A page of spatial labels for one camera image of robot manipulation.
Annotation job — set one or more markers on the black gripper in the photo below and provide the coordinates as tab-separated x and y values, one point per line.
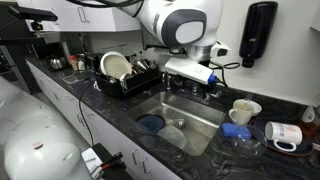
204	89

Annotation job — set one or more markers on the cream ceramic mug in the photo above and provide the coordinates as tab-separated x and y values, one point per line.
240	113

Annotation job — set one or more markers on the white printed mug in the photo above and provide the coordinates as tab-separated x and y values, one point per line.
285	133

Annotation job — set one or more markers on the stainless steel sink basin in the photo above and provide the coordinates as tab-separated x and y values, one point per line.
200	116

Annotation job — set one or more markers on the chrome side sprayer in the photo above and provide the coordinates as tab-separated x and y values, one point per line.
166	80

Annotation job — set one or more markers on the metal sink drain strainer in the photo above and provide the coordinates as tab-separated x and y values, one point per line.
180	123

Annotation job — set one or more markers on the clear utensil in bowl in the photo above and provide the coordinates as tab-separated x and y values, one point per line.
248	97

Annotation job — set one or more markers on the blue sponge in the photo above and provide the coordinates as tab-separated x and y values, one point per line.
235	130

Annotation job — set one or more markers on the small white bowl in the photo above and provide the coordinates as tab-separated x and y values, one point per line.
257	107

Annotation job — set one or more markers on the round blue plate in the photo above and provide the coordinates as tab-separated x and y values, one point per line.
150	122

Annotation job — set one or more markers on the black dish rack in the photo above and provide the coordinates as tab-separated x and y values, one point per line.
136	85

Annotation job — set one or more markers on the clear glass bowl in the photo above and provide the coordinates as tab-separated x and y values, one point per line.
250	145

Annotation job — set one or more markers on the steel paper towel dispenser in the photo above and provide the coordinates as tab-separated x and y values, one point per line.
150	40

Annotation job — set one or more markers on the white rack bowl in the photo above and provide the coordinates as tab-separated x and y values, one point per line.
126	80

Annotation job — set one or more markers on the large cream plate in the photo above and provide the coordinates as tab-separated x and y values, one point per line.
115	65

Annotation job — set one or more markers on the clear bottle white label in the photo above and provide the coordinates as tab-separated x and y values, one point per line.
308	115

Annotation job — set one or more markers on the black tool red tip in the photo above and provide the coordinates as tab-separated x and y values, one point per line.
111	160

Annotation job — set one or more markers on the dark navy dinner plate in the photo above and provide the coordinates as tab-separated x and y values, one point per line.
305	148

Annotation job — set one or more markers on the black mounting board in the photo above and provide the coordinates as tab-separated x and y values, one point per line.
116	173

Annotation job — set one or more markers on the glass jar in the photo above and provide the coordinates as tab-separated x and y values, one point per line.
81	62

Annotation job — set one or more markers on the flat clear plastic lid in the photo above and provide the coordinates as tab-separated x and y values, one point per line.
74	78

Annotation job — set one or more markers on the red lid spice jar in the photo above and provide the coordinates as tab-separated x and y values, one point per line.
73	62

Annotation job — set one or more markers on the white paper sheet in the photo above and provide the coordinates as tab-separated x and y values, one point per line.
90	160

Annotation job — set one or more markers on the white base cabinets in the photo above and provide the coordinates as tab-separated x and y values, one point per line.
66	103

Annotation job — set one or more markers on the steel kettle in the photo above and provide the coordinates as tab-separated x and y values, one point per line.
56	63

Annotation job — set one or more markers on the black coffee maker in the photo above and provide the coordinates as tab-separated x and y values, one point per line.
46	50

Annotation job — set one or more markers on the black wall soap dispenser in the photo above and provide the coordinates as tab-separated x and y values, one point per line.
258	30

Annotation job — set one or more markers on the white wall cabinet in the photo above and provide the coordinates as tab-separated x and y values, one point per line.
100	20

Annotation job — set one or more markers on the black camera on stand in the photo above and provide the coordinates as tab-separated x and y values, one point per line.
33	14

